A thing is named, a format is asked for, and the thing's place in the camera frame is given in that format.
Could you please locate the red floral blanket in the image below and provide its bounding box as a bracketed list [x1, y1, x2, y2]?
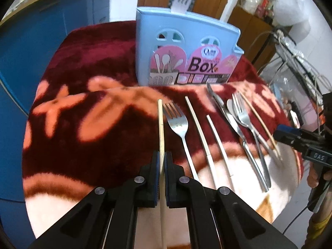
[22, 21, 303, 248]

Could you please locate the steel knife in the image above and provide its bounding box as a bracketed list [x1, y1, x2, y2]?
[206, 83, 269, 192]

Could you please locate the beige wooden chopstick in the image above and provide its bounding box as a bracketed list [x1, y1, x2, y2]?
[157, 99, 167, 249]
[238, 90, 281, 158]

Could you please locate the steel fork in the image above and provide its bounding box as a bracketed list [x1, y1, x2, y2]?
[232, 92, 271, 188]
[163, 102, 199, 181]

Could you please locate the right hand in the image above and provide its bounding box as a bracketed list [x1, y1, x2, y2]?
[307, 164, 332, 188]

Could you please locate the white plastic fork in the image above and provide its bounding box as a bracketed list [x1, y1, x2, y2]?
[171, 0, 192, 14]

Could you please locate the light blue utensil holder box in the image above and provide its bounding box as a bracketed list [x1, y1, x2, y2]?
[136, 7, 244, 86]

